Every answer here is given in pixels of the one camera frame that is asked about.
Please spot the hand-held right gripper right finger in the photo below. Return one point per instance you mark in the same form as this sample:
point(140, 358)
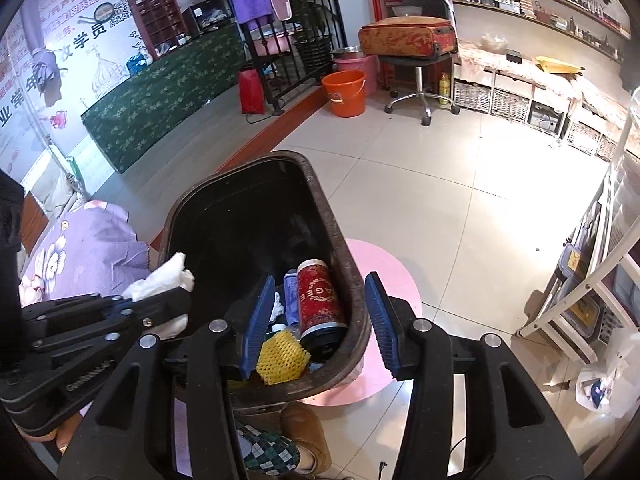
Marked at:
point(382, 330)

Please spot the red cubby shelf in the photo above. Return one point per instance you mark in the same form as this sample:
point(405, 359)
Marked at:
point(155, 10)

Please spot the brown boot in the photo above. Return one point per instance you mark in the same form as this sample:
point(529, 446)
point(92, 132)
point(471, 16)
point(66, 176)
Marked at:
point(305, 435)

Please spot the black swivel chair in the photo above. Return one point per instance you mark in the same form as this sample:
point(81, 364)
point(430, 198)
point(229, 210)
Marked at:
point(420, 95)

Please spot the yellow foam fruit net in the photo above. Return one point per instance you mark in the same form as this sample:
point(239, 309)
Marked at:
point(282, 360)

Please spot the long bench with lace cloth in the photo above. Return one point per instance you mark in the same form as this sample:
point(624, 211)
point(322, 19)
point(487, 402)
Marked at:
point(545, 85)

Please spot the white shelf rack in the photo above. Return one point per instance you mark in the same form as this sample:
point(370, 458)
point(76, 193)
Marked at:
point(600, 270)

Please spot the black metal rack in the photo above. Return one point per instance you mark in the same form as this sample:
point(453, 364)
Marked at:
point(300, 55)

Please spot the red can with black base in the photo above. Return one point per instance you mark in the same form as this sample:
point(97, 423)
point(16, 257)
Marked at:
point(320, 305)

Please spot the white plastic bag with items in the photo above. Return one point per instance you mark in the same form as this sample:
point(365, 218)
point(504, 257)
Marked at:
point(607, 385)

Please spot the pink bucket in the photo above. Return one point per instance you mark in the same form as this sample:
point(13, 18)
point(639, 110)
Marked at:
point(367, 67)

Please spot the person's left hand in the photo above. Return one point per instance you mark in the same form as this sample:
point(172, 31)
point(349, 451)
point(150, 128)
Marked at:
point(67, 432)

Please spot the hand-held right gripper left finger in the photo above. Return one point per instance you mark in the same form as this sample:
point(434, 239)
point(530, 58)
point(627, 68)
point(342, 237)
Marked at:
point(255, 330)

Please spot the plaid trouser leg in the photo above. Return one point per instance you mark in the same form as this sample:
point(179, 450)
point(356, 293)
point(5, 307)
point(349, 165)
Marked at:
point(267, 452)

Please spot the metal basin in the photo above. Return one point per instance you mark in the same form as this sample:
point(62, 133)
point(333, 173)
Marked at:
point(346, 52)

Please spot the wicker basket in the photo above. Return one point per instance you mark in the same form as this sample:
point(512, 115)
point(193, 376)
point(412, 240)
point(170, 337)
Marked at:
point(472, 97)
point(607, 149)
point(585, 137)
point(511, 105)

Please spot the yellow bottle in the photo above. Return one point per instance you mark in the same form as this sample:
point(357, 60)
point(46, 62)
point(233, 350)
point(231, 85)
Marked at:
point(444, 90)

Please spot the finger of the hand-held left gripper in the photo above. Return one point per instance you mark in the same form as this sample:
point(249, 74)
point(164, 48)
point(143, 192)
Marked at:
point(100, 307)
point(100, 342)

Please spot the orange bucket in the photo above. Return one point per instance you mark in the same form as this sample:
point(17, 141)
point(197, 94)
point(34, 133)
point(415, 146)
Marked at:
point(344, 94)

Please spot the red pedal bin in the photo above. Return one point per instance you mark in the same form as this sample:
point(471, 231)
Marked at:
point(251, 91)

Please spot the yellow folder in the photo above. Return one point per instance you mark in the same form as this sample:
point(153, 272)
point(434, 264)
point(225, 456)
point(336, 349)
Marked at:
point(557, 64)

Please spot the pink round mat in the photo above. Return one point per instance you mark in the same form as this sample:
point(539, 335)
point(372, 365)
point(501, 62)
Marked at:
point(390, 270)

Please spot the dark brown trash bin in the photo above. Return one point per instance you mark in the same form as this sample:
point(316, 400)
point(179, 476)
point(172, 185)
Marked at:
point(235, 225)

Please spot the white tissue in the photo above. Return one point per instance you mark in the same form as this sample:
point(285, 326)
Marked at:
point(160, 280)

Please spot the green patterned cloth counter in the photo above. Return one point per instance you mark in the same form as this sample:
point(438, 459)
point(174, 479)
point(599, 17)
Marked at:
point(160, 95)

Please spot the red worn suitcase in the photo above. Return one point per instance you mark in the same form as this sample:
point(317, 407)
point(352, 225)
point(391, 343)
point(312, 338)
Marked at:
point(405, 37)

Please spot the purple floral blanket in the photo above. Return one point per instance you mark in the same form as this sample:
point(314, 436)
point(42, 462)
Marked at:
point(85, 255)

